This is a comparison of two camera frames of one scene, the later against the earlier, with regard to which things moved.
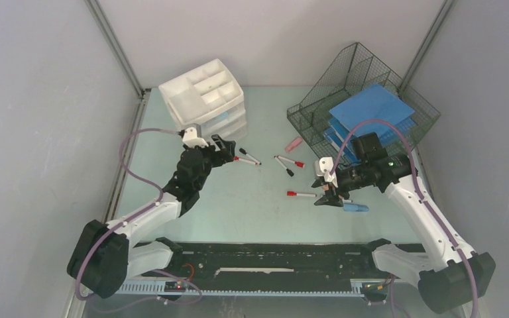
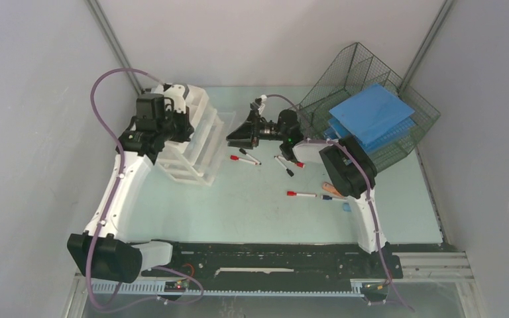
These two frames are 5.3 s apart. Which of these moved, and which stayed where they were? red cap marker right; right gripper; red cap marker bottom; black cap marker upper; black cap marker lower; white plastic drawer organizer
Moved: white plastic drawer organizer; right gripper
Stayed: black cap marker upper; black cap marker lower; red cap marker right; red cap marker bottom
